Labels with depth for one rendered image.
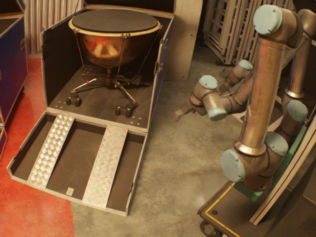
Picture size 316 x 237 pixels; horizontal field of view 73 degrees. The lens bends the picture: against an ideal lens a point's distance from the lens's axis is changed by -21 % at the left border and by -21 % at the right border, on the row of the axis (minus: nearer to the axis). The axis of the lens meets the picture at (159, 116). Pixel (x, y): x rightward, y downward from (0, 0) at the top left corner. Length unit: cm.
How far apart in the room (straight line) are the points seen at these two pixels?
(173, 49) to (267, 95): 242
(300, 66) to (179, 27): 189
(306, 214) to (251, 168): 46
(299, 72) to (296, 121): 31
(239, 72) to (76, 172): 144
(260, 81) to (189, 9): 229
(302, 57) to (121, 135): 157
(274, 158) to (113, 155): 136
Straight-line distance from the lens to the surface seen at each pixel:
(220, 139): 270
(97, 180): 203
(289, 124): 161
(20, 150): 224
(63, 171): 216
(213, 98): 125
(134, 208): 195
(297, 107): 161
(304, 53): 163
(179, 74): 345
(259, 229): 172
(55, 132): 234
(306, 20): 147
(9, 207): 207
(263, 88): 94
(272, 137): 122
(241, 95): 126
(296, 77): 168
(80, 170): 215
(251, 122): 100
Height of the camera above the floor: 164
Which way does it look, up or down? 36 degrees down
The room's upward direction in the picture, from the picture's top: 10 degrees clockwise
